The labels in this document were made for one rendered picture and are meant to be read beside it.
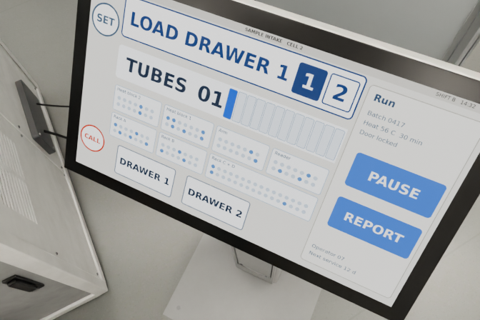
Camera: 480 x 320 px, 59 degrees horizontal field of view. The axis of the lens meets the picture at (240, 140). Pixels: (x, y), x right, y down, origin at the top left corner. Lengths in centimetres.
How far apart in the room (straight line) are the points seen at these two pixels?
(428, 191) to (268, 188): 18
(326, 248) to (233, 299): 99
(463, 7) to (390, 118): 68
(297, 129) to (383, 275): 21
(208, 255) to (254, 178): 103
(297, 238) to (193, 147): 18
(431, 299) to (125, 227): 111
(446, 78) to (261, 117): 20
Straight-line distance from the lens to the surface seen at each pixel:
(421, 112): 47
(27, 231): 113
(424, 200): 51
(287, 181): 52
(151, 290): 160
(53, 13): 236
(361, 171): 50
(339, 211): 52
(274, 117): 49
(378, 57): 46
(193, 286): 154
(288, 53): 47
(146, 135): 58
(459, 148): 49
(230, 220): 57
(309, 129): 49
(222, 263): 153
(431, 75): 46
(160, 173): 59
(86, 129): 64
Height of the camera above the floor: 154
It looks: 63 degrees down
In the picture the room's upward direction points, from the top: 5 degrees counter-clockwise
